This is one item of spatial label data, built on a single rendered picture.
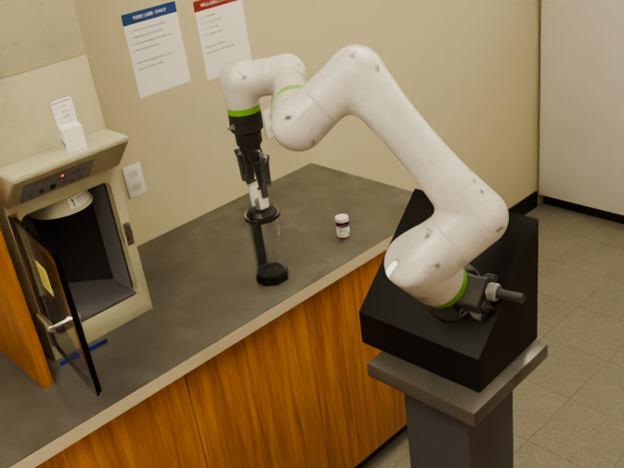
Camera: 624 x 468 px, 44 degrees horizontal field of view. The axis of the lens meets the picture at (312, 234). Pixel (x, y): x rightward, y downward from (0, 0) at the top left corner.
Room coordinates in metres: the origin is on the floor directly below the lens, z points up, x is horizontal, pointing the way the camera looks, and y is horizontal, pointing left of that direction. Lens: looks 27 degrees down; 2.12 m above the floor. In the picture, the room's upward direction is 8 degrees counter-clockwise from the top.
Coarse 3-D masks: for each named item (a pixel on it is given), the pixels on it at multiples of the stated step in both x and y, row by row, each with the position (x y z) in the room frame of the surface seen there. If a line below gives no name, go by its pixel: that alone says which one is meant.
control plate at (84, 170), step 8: (72, 168) 1.80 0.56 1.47; (80, 168) 1.83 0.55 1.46; (88, 168) 1.85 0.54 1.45; (48, 176) 1.76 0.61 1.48; (56, 176) 1.78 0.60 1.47; (64, 176) 1.81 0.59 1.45; (72, 176) 1.83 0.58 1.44; (80, 176) 1.86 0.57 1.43; (32, 184) 1.73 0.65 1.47; (40, 184) 1.76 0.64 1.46; (48, 184) 1.78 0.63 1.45; (64, 184) 1.83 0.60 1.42; (24, 192) 1.74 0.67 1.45; (32, 192) 1.76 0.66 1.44; (24, 200) 1.76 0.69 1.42
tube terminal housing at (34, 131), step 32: (64, 64) 1.93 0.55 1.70; (0, 96) 1.82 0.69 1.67; (32, 96) 1.87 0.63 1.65; (64, 96) 1.92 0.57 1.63; (96, 96) 1.97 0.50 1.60; (0, 128) 1.80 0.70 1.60; (32, 128) 1.85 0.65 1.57; (96, 128) 1.95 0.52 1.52; (0, 160) 1.79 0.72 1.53; (64, 192) 1.87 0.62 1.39; (0, 224) 1.82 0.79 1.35; (128, 256) 1.98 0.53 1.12; (32, 320) 1.82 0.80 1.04; (96, 320) 1.86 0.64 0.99; (128, 320) 1.92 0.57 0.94
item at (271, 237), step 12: (252, 228) 2.02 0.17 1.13; (264, 228) 2.01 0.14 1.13; (276, 228) 2.02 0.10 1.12; (252, 240) 2.03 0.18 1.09; (264, 240) 2.01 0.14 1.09; (276, 240) 2.02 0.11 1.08; (264, 252) 2.01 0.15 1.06; (276, 252) 2.01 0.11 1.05; (264, 264) 2.01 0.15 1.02; (276, 264) 2.01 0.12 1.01; (264, 276) 2.01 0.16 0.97
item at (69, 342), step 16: (16, 224) 1.72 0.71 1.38; (32, 240) 1.62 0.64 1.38; (32, 256) 1.67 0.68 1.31; (48, 256) 1.53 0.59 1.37; (32, 272) 1.72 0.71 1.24; (48, 272) 1.58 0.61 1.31; (64, 288) 1.50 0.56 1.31; (48, 304) 1.67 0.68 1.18; (64, 304) 1.53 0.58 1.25; (64, 336) 1.62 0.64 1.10; (80, 336) 1.50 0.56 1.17; (64, 352) 1.67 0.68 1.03; (80, 352) 1.53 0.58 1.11; (80, 368) 1.57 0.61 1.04; (96, 384) 1.50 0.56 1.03
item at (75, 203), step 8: (80, 192) 1.93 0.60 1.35; (88, 192) 1.97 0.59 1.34; (64, 200) 1.90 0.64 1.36; (72, 200) 1.90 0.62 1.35; (80, 200) 1.92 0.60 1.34; (88, 200) 1.94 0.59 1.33; (48, 208) 1.88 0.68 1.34; (56, 208) 1.88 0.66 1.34; (64, 208) 1.88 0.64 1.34; (72, 208) 1.89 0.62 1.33; (80, 208) 1.90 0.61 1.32; (32, 216) 1.90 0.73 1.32; (40, 216) 1.88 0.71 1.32; (48, 216) 1.87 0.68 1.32; (56, 216) 1.87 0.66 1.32
